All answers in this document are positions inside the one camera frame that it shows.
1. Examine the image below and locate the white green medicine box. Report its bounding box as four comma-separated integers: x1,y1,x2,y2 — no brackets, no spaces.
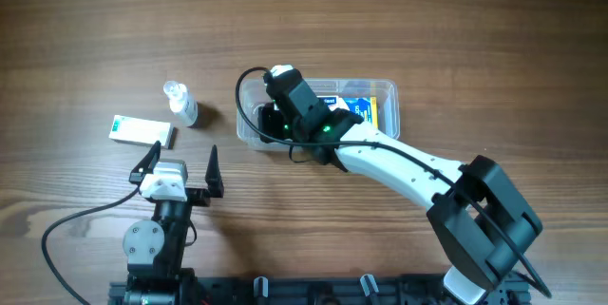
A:
108,115,174,149

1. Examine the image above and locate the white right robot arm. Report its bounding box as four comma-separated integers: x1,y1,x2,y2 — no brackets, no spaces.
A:
255,65,551,304

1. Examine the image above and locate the white Hansaplast plaster box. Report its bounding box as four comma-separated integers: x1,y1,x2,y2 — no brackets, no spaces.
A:
319,96,340,110

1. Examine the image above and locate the white dropper bottle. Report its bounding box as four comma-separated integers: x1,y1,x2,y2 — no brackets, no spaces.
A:
163,81,199,126

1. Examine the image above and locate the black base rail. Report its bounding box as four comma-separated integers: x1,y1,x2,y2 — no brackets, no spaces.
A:
107,273,531,305

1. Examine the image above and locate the clear plastic container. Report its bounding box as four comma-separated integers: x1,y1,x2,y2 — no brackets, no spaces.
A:
239,78,401,139

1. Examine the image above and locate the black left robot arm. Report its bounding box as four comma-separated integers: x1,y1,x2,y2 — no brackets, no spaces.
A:
108,142,224,305

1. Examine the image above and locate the blue yellow VapoDrops packet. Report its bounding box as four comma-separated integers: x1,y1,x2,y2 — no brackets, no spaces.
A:
337,97,378,128

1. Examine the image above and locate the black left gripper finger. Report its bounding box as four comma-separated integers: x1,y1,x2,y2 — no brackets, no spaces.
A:
130,141,162,177
204,145,223,189

